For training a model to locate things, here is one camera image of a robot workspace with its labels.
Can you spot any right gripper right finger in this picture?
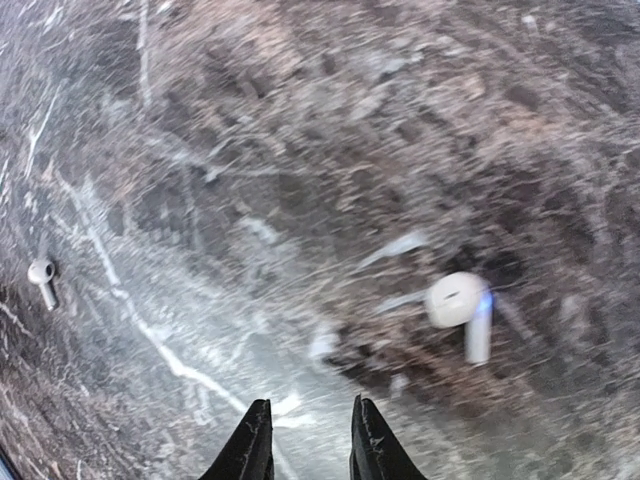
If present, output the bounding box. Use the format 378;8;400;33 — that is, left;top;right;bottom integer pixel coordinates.
349;395;425;480

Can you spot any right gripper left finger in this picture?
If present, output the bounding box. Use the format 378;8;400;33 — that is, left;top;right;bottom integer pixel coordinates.
200;399;275;480

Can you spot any white stem earbud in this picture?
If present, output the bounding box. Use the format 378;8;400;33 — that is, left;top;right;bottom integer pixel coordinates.
424;272;493;366
27;258;58;311

